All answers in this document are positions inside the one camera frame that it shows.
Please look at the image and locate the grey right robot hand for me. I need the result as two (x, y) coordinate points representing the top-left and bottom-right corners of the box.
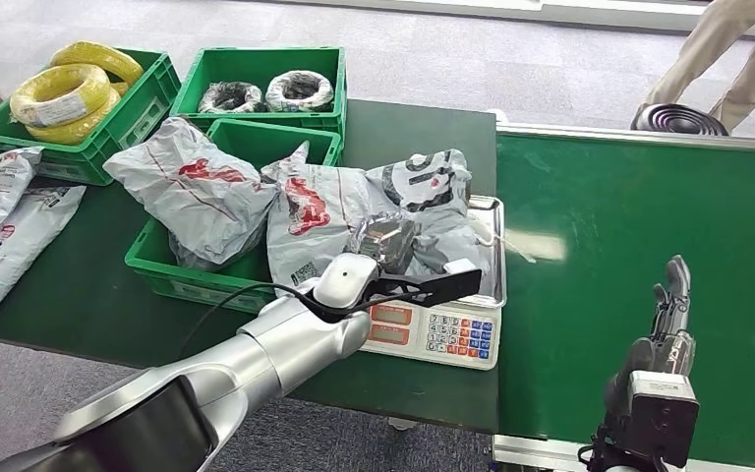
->
(604, 255), (697, 425)

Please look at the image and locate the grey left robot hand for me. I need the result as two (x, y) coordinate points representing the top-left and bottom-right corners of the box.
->
(344, 213), (421, 275)

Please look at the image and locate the grey package with black logo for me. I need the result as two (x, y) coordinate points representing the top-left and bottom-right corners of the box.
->
(264, 148), (494, 298)

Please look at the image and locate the small crumpled grey package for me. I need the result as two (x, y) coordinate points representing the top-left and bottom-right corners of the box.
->
(261, 140), (311, 185)

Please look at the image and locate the green conveyor belt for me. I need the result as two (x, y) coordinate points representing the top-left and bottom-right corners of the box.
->
(492, 120), (755, 472)

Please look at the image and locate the large grey red-printed package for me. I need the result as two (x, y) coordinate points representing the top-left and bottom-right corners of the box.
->
(102, 117), (280, 270)

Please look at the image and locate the grey flat package with label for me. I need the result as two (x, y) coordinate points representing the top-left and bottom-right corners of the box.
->
(0, 185), (87, 325)

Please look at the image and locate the white electronic weighing scale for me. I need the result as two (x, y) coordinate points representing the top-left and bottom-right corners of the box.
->
(356, 195), (507, 372)

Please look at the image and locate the green crate holding black coils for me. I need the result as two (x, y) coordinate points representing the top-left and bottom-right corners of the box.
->
(168, 46), (348, 140)

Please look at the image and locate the green crate holding packages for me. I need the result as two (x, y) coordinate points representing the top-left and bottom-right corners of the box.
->
(124, 118), (344, 316)

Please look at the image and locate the green crate holding yellow coils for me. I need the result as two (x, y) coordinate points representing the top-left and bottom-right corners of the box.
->
(0, 48), (183, 188)

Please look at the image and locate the person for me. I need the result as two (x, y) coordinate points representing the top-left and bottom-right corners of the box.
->
(641, 0), (755, 133)

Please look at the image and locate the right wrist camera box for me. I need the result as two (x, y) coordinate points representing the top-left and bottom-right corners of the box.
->
(623, 371), (701, 469)

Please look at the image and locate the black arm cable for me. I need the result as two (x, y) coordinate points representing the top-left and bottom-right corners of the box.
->
(178, 281), (431, 361)

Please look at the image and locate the wrapped black cable coil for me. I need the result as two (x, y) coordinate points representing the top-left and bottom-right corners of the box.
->
(264, 70), (336, 114)
(197, 81), (267, 116)

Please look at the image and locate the black ribbed coiled hose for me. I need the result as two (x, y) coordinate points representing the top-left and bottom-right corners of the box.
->
(629, 102), (729, 138)

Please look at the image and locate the yellow cable coil with label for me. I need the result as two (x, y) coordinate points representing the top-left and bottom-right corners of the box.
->
(9, 63), (112, 129)

